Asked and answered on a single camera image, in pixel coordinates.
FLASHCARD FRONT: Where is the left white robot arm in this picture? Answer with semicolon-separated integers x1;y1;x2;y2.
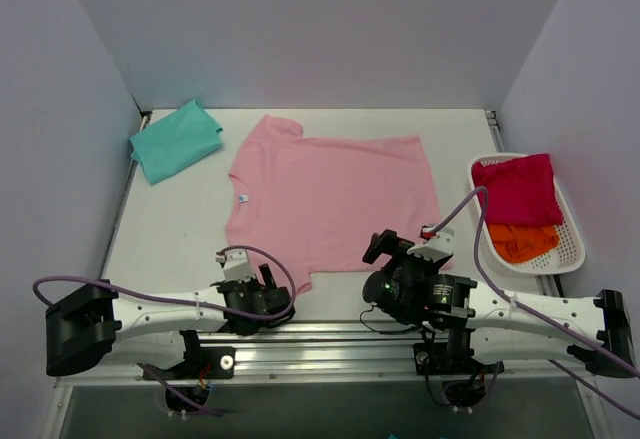
45;264;297;378

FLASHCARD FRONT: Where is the white plastic basket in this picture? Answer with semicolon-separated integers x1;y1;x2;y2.
468;153;586;277

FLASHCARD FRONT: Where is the black loose cable loop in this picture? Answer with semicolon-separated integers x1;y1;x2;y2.
358;303;426;335

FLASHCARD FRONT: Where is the orange t-shirt in basket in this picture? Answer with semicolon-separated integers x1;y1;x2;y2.
488;225;560;264

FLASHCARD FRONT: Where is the pink t-shirt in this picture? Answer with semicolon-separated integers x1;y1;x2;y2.
226;115;442;293

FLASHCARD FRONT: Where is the teal folded t-shirt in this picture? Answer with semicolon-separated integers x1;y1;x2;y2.
129;100;223;185

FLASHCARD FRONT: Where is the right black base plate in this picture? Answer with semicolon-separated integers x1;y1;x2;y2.
413;342;505;376

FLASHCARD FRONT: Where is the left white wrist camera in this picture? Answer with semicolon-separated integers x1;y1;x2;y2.
216;249;254;282

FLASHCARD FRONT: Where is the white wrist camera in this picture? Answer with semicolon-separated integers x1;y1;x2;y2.
216;249;254;282
407;225;455;262

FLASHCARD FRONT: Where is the magenta t-shirt in basket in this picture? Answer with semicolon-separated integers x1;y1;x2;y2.
471;154;564;227

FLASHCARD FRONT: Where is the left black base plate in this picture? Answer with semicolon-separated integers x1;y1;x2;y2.
142;346;236;381

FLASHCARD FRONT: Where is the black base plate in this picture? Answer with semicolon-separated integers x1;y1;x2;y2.
413;342;505;376
142;346;236;381

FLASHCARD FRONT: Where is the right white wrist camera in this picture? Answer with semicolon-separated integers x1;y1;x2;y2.
407;225;455;262

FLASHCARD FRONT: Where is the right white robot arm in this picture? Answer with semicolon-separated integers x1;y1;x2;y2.
362;227;639;378

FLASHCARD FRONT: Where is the aluminium rail frame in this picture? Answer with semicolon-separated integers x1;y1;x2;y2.
54;318;599;388

